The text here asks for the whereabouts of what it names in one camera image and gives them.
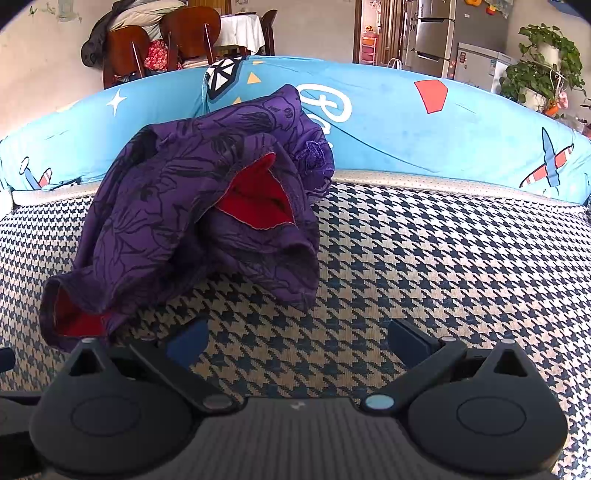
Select dark wooden chair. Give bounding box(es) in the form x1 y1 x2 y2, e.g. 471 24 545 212
259 9 278 56

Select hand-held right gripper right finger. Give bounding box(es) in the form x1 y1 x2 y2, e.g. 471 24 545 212
360 318 542 413

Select leafy potted plant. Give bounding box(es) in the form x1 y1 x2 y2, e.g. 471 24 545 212
499 23 587 116

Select light padded coat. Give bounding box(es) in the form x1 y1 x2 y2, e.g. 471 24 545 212
108 0 185 42

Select red floral cloth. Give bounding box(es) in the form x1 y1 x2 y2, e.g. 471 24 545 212
144 39 183 72

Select silver refrigerator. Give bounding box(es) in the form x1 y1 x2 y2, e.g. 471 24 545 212
404 0 509 77

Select houndstooth sofa seat cover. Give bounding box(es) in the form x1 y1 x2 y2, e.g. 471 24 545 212
0 168 591 480

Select brown wooden door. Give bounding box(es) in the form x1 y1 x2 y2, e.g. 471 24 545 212
188 0 232 14

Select pink storage rack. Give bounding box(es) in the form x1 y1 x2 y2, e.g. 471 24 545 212
361 25 379 63

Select purple floral garment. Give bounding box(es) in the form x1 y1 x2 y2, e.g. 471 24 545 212
39 84 335 354

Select brown wooden chair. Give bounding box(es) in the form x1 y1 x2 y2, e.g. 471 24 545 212
159 7 222 70
104 25 151 88

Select blue printed sofa backrest cover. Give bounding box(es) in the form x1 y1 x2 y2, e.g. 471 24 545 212
0 55 591 206

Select white-clothed dining table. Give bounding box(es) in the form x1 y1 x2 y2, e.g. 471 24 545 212
215 14 266 56

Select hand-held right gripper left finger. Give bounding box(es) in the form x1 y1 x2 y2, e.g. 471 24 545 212
55 317 241 413

